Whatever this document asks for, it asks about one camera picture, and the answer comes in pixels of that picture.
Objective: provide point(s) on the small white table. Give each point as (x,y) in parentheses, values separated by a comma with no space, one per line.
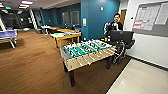
(45,28)

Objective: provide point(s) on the large interior window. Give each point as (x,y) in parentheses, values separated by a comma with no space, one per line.
(75,17)

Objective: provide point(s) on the person in dark shirt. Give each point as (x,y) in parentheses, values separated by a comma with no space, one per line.
(116,25)

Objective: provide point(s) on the foosball table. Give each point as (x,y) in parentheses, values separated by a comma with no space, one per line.
(86,53)

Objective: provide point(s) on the brown wooden door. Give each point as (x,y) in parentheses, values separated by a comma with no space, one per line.
(123,16)

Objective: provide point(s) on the yellow air hockey table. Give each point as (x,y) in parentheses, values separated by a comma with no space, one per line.
(66,36)

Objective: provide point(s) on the grey bulletin board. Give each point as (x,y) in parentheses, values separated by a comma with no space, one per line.
(150,18)

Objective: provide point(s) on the medium interior window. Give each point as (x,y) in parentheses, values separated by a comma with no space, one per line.
(65,17)

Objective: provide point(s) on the yellow framed wall sign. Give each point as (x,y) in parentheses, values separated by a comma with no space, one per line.
(84,22)

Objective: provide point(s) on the black chair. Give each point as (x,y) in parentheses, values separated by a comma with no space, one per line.
(121,38)

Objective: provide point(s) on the blue ping pong table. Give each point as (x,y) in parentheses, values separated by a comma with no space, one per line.
(8,34)

